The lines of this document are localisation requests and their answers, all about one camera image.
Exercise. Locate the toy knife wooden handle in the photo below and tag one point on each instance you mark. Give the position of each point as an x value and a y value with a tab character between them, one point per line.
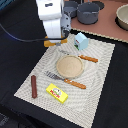
81	56

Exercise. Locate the light blue toy milk carton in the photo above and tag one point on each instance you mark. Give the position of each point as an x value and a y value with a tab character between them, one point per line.
81	41

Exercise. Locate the grey toy saucepan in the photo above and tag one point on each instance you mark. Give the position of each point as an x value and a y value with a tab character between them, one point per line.
70	8

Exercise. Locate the grey toy pot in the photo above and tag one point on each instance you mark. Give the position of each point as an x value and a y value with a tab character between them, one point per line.
87	13

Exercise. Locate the beige bowl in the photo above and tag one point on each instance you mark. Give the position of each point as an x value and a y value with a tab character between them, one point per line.
122	15

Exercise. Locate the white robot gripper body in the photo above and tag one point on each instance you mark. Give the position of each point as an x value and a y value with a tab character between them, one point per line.
57	29

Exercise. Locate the orange toy bread loaf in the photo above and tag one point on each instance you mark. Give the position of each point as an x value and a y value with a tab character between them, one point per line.
48	43

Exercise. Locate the toy fork wooden handle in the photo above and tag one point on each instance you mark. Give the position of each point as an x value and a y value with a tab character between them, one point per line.
56	77

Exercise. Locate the yellow toy butter box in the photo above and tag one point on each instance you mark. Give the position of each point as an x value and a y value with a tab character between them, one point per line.
57	93

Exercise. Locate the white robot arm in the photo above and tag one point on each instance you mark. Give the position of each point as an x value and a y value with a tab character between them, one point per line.
50	10

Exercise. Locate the brown toy sausage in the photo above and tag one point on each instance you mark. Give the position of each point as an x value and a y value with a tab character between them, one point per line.
34	87

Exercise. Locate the round beige toy plate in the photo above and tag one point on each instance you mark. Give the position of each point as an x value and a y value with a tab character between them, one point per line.
70	66

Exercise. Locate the brown toy stove board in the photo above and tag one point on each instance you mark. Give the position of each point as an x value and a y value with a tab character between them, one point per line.
106	25

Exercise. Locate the woven beige placemat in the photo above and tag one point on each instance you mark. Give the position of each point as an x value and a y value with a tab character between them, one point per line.
81	105

